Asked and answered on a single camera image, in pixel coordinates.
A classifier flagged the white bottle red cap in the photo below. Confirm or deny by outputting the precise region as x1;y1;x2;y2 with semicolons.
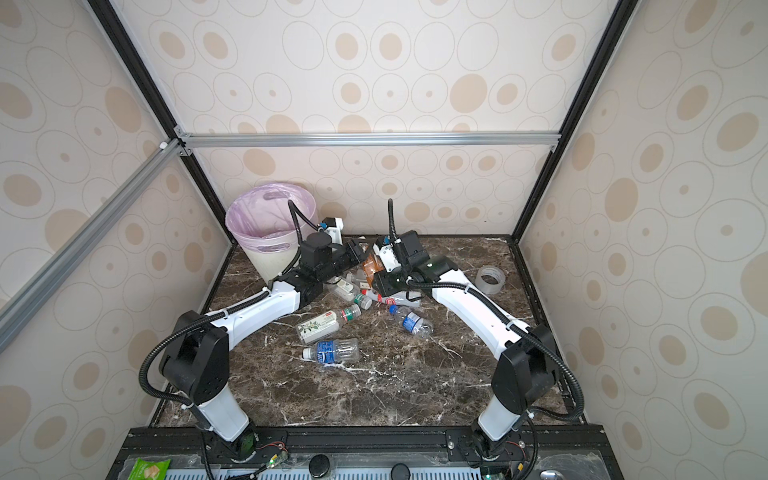
362;289;421;308

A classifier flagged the small bottle blue cap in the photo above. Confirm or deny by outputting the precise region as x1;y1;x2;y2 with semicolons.
388;305;433;338

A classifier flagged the white bin with purple bag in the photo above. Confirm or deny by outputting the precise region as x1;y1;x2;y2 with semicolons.
225;183;318;282

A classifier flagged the brown coffee bottle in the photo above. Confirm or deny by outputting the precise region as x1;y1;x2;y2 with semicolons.
361;251;386;289

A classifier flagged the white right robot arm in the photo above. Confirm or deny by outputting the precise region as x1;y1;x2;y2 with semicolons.
373;199;585;458

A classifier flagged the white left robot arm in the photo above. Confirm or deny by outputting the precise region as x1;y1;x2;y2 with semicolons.
138;217;367;462

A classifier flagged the white bottle green leaf label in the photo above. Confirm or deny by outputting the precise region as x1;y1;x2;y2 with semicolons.
296;305;362;345

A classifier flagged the clear tape roll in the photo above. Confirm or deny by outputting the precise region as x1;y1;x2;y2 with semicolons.
475;265;506;295

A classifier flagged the clear bottle blue label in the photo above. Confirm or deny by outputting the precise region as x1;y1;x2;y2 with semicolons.
302;338;360;365

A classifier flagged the green snack packet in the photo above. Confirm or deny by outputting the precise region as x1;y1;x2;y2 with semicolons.
128;458;171;480

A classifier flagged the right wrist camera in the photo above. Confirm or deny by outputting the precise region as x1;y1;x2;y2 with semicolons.
373;236;401;272

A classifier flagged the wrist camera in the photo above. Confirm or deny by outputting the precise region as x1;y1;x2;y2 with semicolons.
373;236;401;272
320;217;344;245

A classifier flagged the clear bottle green ring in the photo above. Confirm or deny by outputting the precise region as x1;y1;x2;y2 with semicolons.
328;278;373;311

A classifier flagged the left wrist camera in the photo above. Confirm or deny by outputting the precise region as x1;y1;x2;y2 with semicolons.
320;217;344;245

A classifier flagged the horizontal aluminium frame bar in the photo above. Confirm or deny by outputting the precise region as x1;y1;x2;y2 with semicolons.
181;131;560;148

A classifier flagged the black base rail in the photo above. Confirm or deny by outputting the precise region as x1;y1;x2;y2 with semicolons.
107;425;623;479

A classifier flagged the left aluminium frame bar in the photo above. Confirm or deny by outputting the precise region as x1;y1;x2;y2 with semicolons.
1;139;182;350

